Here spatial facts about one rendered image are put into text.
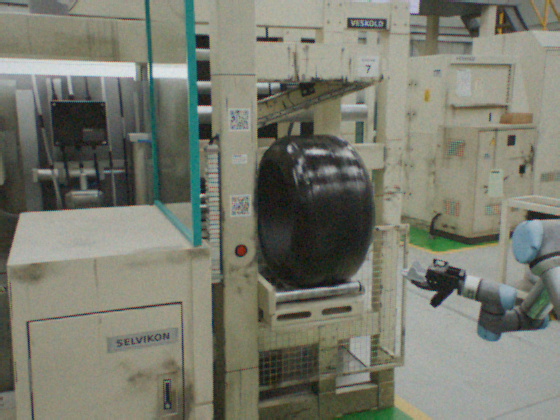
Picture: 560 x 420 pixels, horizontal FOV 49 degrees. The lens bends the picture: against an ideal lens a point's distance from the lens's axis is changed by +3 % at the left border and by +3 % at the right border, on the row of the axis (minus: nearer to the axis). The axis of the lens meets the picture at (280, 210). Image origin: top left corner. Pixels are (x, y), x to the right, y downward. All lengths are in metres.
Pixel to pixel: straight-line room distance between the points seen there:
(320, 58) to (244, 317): 1.03
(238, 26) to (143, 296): 1.02
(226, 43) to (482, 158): 4.91
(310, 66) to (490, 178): 4.59
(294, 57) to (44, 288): 1.41
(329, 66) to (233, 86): 0.54
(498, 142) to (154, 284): 5.75
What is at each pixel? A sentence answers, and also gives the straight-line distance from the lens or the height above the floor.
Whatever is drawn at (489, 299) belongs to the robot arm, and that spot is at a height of 0.96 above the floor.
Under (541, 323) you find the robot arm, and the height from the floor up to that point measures 0.87.
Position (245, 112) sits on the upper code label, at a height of 1.53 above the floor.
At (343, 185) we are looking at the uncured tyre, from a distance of 2.00.
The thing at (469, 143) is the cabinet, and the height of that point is 1.07.
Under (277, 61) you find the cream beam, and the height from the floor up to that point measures 1.71.
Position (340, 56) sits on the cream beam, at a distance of 2.44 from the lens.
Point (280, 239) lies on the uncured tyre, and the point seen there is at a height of 1.01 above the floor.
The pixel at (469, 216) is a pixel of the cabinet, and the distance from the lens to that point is 6.68.
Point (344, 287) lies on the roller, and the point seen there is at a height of 0.91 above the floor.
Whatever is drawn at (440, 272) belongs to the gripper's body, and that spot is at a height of 1.03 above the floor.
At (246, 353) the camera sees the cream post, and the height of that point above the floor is 0.68.
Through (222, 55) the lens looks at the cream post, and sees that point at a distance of 2.01.
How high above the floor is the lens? 1.60
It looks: 11 degrees down
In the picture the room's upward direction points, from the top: straight up
